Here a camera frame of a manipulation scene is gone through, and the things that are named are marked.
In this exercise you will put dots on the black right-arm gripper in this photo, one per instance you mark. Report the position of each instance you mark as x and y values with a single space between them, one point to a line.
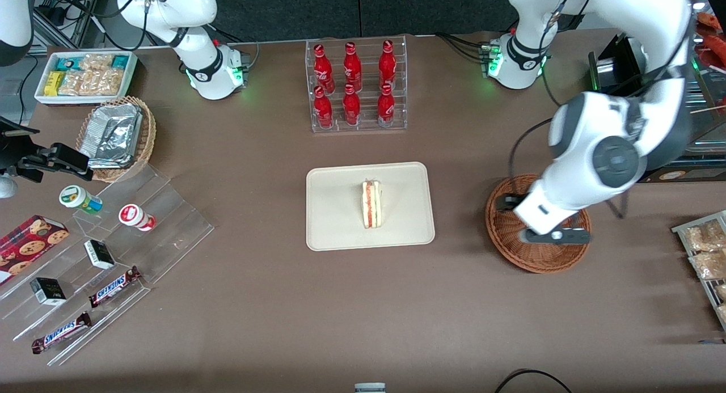
10 155

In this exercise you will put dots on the dark left-arm gripper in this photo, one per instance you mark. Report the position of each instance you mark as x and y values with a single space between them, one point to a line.
504 202

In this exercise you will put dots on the triangle sandwich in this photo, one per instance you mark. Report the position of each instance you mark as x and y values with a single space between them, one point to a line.
372 205

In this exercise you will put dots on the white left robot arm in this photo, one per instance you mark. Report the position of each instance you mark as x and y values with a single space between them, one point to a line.
590 155

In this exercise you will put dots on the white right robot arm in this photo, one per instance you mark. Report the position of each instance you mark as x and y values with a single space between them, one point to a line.
207 70

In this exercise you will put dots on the brown wicker basket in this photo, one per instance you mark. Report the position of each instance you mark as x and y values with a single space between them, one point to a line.
510 240

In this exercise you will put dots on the light wicker basket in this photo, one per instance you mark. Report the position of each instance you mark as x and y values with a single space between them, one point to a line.
146 138

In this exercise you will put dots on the tray of packaged snacks right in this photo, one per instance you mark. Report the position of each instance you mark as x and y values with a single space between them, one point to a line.
706 291

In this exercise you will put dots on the beige plastic tray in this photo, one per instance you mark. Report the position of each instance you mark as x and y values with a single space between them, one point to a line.
334 211

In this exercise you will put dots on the green lid white jar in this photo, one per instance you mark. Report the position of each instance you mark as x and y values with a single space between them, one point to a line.
76 197

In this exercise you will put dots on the silver foil wrapped pack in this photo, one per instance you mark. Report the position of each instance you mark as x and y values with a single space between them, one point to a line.
110 135

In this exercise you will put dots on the white snack bin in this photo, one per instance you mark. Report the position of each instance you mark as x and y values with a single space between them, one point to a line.
42 98

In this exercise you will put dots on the yellow snack pack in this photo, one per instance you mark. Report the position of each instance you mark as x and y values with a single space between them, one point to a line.
54 82

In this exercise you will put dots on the red lid white jar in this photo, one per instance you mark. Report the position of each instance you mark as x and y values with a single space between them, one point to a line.
133 216

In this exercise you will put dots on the clear cracker bag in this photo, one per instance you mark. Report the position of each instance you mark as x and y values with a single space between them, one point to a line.
93 82
96 61

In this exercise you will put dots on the red plaid cookie box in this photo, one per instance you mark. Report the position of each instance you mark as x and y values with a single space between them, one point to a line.
28 245

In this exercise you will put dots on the small black carton box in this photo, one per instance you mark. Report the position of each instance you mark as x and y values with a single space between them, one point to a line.
48 291
99 254

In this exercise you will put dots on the teal snack pack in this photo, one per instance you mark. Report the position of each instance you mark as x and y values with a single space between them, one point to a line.
68 62
119 62

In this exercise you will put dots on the clear acrylic stepped riser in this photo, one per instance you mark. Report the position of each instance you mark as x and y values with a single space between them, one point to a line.
176 234
74 302

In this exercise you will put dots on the Snickers chocolate bar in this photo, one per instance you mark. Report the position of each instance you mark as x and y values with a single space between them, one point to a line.
113 287
61 333

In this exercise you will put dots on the clear fried snack bag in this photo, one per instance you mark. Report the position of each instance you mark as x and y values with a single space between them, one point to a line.
721 292
709 265
706 237

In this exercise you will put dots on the black food warmer case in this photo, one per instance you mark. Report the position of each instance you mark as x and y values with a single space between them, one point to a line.
604 70

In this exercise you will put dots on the steel warmer pan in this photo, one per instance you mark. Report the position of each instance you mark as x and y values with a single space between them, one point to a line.
712 126

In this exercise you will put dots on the thin wooden skewer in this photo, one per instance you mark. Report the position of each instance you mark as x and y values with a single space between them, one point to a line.
709 108

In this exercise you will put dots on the red cola bottle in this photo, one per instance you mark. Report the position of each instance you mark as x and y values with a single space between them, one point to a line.
385 109
323 112
322 67
352 67
351 110
387 64

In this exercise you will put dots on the clear acrylic bottle rack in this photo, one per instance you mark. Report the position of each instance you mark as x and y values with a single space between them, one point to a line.
366 126

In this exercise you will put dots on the grey white device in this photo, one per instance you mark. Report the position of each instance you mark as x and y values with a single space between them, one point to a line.
370 388

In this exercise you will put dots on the red sausage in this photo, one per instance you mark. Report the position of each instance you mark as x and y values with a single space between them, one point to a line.
716 50
712 20

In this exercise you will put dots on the black left-arm wrist camera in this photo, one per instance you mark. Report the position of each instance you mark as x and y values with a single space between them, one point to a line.
506 203

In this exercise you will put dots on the aluminium frame rail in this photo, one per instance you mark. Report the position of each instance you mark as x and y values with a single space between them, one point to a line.
79 24

